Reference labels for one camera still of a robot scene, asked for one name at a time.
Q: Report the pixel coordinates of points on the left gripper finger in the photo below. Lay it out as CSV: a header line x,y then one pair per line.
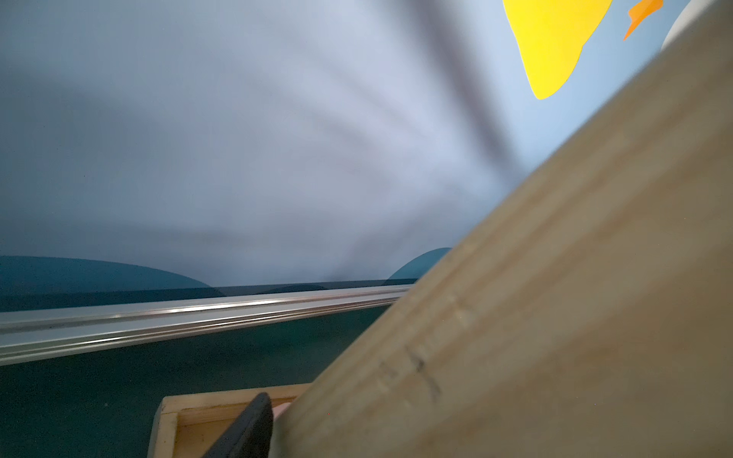
x,y
250,434

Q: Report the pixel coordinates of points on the aluminium frame bar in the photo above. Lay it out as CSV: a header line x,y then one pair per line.
x,y
29,336

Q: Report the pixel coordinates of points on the pink shoulder bag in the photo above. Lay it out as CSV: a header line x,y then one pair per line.
x,y
280,409

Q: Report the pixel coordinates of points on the wooden hanging rack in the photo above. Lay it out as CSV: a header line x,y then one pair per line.
x,y
590,315

